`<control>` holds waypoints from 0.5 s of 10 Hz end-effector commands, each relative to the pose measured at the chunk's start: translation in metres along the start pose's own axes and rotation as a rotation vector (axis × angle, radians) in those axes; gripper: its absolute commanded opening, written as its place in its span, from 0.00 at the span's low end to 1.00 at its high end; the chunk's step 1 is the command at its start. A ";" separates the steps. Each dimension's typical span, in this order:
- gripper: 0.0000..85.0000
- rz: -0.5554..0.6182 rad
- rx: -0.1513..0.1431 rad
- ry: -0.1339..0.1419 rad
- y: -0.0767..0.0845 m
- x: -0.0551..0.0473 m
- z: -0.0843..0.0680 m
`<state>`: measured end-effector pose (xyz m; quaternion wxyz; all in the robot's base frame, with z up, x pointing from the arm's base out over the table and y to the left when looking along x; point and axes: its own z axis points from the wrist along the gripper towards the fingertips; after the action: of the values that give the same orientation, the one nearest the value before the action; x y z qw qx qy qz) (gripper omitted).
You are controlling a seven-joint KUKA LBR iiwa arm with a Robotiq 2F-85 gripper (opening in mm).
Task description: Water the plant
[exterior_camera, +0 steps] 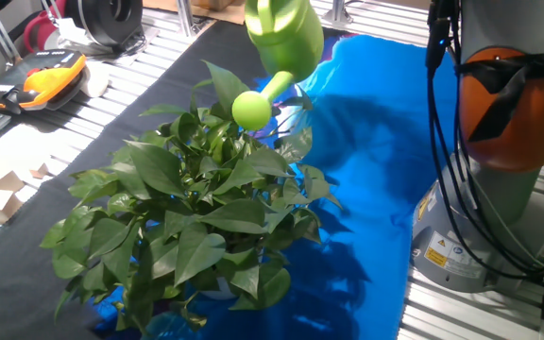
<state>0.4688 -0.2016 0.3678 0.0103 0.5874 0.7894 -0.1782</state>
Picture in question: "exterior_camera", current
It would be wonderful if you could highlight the green plastic watering can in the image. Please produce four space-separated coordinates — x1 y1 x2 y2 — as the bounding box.
231 0 325 132

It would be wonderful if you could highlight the green leafy pothos plant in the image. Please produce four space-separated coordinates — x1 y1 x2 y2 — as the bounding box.
39 59 344 334

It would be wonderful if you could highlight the blue and black cloth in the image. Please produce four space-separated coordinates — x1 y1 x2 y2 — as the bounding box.
0 13 457 340

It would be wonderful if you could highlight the brown cardboard box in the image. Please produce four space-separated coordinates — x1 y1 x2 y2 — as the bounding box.
190 0 235 11

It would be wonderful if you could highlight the white rounded object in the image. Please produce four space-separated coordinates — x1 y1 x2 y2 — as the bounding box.
80 60 111 99

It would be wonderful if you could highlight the flat cardboard sheet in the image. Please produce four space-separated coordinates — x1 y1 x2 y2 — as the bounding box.
142 0 247 26

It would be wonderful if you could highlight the black round spool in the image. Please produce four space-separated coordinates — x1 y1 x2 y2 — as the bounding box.
66 0 145 48

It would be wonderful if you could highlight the orange black teach pendant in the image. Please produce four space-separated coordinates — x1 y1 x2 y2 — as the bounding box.
0 48 88 116

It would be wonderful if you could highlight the red curved object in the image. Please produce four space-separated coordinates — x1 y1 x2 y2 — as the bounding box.
22 0 68 53

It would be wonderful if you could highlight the large wooden block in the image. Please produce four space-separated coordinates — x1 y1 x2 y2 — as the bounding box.
0 160 26 193

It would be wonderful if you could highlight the wooden cube block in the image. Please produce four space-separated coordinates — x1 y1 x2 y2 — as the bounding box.
0 188 24 225

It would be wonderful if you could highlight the aluminium frame post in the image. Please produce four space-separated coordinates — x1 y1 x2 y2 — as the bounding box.
321 0 354 28
176 0 197 38

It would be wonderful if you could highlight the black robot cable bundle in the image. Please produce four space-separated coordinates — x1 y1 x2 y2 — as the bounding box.
425 0 544 284

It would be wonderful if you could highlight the black fabric strap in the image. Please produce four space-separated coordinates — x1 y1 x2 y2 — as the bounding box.
455 49 544 143

